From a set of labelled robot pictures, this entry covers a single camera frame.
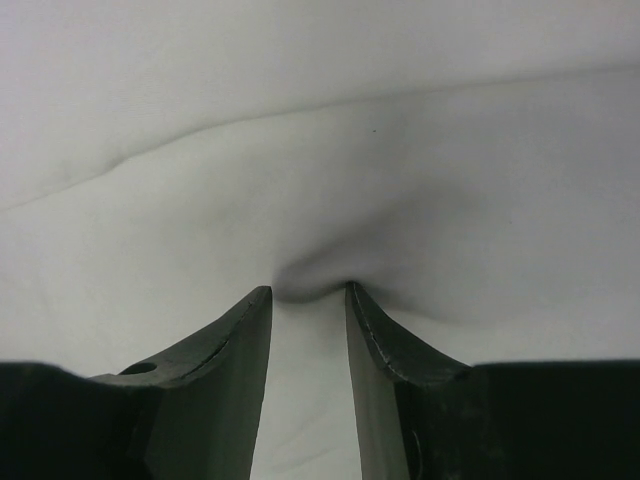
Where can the white t-shirt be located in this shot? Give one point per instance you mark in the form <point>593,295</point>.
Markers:
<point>475,164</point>

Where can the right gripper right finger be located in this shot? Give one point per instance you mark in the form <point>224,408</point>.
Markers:
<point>421,414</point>

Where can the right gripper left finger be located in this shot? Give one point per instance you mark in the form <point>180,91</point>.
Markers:
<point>191,411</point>

